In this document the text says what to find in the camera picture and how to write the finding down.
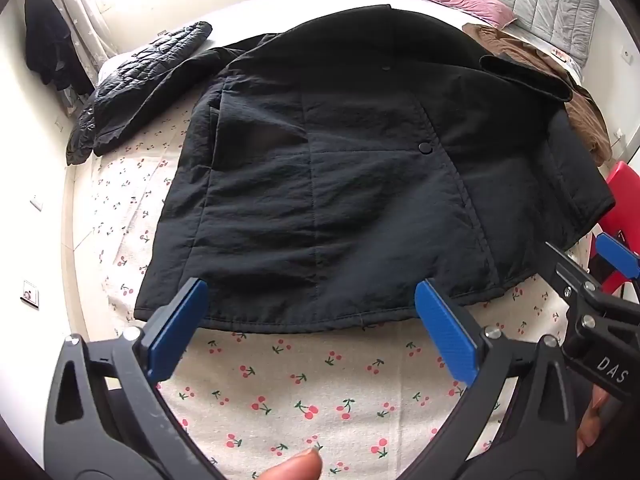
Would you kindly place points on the hanging dark clothes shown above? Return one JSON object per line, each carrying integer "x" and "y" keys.
{"x": 47, "y": 40}

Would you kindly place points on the white lace curtain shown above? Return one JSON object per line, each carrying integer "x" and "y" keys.
{"x": 82, "y": 10}

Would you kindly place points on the person's left hand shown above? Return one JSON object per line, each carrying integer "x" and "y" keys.
{"x": 295, "y": 466}

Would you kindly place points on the black puffer jacket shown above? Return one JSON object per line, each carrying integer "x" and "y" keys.
{"x": 165, "y": 46}

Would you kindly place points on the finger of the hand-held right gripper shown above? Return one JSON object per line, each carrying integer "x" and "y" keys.
{"x": 567, "y": 271}
{"x": 620, "y": 256}

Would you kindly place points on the white wall panel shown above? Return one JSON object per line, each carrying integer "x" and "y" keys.
{"x": 31, "y": 293}

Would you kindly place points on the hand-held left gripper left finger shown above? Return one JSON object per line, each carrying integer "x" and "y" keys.
{"x": 177, "y": 332}

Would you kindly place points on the white wall switch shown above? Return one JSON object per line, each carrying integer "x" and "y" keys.
{"x": 37, "y": 202}

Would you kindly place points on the brown garment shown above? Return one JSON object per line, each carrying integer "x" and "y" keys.
{"x": 582, "y": 120}

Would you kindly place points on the white wall outlet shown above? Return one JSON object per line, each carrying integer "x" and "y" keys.
{"x": 620, "y": 136}
{"x": 625, "y": 53}

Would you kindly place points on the person's right hand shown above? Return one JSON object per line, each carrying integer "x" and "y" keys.
{"x": 592, "y": 422}

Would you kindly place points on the cherry print blanket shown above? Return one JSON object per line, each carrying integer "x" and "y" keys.
{"x": 310, "y": 385}

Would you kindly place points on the red chair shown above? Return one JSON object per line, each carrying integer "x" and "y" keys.
{"x": 622, "y": 185}

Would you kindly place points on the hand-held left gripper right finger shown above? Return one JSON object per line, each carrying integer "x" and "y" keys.
{"x": 447, "y": 332}

